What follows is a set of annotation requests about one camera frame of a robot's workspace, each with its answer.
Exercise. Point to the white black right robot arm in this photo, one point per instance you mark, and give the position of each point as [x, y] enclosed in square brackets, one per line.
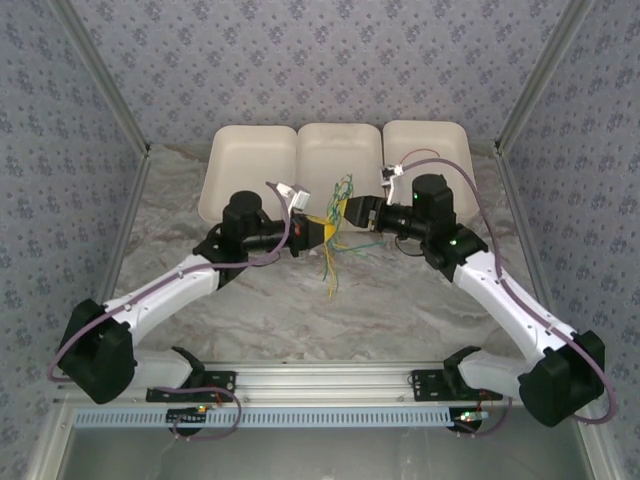
[505, 300]

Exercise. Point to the grey metal sheet panel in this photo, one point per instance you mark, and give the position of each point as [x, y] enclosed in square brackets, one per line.
[320, 455]

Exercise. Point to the cream plastic tray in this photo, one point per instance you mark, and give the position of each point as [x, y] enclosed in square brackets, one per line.
[440, 140]
[330, 150]
[240, 160]

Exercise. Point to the aluminium frame post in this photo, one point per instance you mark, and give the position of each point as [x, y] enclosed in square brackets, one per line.
[110, 85]
[542, 75]

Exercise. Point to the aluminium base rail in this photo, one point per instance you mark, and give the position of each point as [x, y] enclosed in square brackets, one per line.
[320, 382]

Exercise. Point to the small controller board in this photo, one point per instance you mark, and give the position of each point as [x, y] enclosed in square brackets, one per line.
[470, 416]
[187, 415]

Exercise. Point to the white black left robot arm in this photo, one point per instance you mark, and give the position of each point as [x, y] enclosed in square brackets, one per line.
[165, 290]

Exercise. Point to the black mount plate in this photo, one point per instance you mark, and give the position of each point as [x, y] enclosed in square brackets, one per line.
[220, 380]
[425, 385]

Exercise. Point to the aluminium side rail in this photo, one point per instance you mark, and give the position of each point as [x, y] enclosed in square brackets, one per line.
[127, 215]
[522, 210]

